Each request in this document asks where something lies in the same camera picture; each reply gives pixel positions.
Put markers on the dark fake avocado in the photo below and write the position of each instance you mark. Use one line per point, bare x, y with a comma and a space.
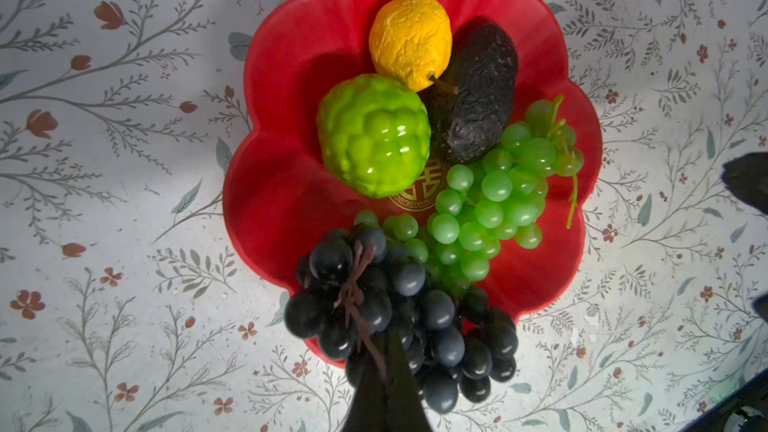
472, 102

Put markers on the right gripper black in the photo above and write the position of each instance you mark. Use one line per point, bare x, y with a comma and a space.
745, 178

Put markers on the yellow fake pear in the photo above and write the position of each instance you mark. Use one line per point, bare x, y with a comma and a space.
411, 41

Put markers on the green fake grape bunch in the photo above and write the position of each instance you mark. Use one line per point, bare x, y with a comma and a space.
497, 198

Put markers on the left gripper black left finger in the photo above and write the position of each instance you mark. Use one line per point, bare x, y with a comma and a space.
367, 411

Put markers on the red flower-shaped fruit bowl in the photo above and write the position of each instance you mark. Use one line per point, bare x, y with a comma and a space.
279, 200

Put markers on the dark purple fake grape bunch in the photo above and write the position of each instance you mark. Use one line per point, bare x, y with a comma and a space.
362, 284

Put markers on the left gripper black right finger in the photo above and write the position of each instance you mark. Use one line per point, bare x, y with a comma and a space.
405, 411

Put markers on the green fake custard apple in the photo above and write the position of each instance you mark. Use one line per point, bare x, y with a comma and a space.
374, 134

